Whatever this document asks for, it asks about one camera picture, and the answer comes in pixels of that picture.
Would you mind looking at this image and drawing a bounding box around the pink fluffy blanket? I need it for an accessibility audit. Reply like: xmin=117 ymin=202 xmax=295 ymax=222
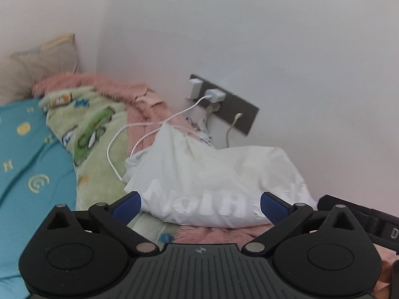
xmin=33 ymin=72 xmax=399 ymax=299

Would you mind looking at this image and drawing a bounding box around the white printed T-shirt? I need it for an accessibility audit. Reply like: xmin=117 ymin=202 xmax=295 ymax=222
xmin=123 ymin=121 xmax=318 ymax=228

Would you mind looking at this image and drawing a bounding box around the teal printed bed sheet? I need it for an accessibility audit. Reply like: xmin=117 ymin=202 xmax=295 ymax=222
xmin=0 ymin=98 xmax=78 ymax=299

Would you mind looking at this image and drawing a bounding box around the white charging cable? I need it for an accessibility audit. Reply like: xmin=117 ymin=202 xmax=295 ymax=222
xmin=107 ymin=95 xmax=215 ymax=182
xmin=129 ymin=106 xmax=200 ymax=156

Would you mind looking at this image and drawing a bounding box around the wide white charger adapter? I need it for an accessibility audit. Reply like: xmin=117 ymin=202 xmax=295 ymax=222
xmin=204 ymin=89 xmax=225 ymax=104

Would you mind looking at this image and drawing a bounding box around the green cartoon fleece blanket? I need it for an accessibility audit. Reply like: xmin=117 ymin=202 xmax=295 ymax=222
xmin=39 ymin=85 xmax=178 ymax=246

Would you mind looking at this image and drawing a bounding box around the grey wall socket panel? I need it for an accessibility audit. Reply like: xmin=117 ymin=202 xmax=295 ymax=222
xmin=189 ymin=74 xmax=260 ymax=136

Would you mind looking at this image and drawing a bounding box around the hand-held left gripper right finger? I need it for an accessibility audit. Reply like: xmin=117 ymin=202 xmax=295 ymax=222
xmin=241 ymin=191 xmax=364 ymax=258

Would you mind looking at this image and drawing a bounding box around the grey pillow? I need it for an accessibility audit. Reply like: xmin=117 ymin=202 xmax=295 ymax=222
xmin=0 ymin=34 xmax=81 ymax=105

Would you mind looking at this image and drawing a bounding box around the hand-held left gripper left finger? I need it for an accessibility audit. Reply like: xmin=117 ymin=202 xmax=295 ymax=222
xmin=39 ymin=191 xmax=160 ymax=258

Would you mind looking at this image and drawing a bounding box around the tall white charger adapter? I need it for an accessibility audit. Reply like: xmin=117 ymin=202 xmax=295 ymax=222
xmin=190 ymin=79 xmax=204 ymax=99

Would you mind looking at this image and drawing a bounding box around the grey plug cable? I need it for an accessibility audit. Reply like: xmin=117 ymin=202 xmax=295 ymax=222
xmin=225 ymin=112 xmax=244 ymax=149

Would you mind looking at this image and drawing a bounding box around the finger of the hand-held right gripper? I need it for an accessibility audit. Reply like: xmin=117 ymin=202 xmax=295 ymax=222
xmin=317 ymin=194 xmax=359 ymax=213

